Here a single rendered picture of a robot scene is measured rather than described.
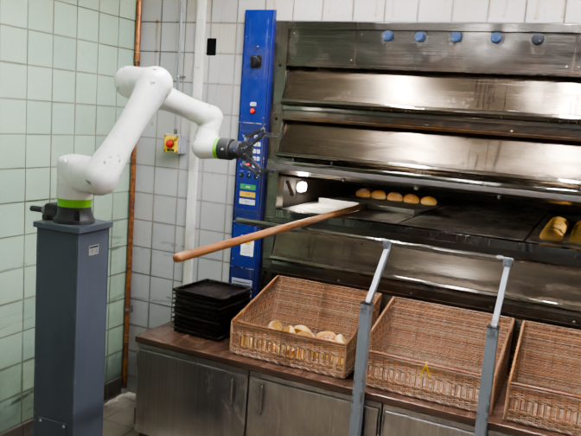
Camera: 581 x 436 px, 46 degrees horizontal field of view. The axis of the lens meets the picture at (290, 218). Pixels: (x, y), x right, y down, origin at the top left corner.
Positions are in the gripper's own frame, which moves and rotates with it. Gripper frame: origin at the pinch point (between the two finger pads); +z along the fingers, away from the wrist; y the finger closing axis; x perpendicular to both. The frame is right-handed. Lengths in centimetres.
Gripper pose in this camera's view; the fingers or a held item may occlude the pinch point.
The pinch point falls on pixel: (276, 153)
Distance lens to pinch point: 278.5
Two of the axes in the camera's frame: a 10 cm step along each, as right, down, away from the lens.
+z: 9.0, 1.3, -4.1
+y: -0.7, 9.9, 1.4
